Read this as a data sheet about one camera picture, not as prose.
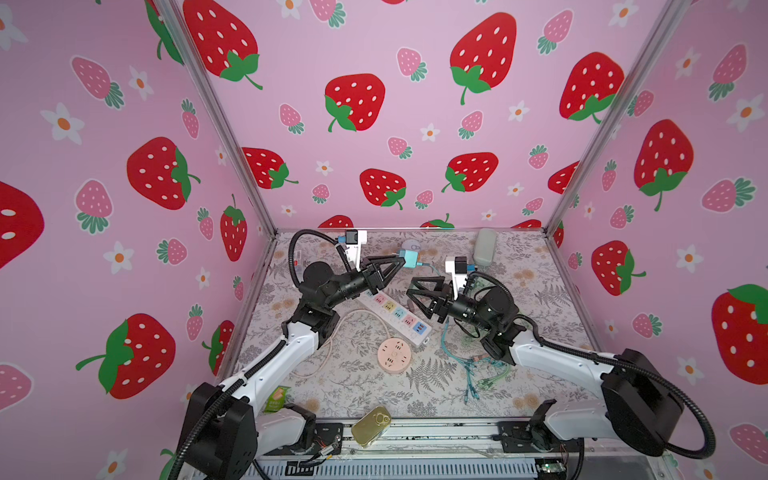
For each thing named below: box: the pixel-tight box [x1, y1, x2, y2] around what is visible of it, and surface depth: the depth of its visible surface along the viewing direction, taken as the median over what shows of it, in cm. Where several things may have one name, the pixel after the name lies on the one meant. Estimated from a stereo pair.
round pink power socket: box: [377, 338, 412, 373], surface depth 87 cm
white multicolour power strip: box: [357, 290, 433, 347], surface depth 95 cm
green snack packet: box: [264, 385, 291, 413], surface depth 81 cm
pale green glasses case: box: [474, 228, 497, 267], surface depth 116 cm
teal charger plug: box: [398, 249, 423, 269], surface depth 67 cm
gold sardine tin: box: [351, 405, 392, 447], surface depth 74 cm
